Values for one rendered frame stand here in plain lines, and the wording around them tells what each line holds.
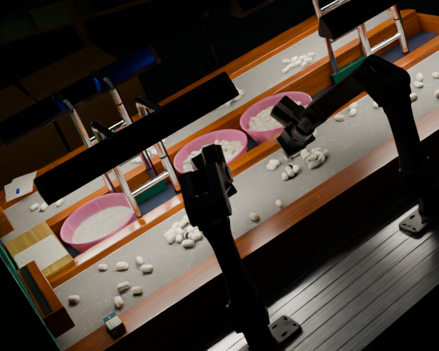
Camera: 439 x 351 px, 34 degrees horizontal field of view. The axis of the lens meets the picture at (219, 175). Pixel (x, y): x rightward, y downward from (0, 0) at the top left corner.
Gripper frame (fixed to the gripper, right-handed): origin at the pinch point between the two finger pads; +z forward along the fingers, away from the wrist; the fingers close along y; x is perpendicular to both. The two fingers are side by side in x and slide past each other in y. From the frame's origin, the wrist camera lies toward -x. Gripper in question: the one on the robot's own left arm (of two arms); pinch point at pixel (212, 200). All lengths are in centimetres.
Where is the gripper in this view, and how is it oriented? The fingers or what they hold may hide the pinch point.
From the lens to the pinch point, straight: 207.8
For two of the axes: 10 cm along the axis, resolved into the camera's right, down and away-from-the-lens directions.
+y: -8.2, 5.0, -2.8
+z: -1.3, 3.0, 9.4
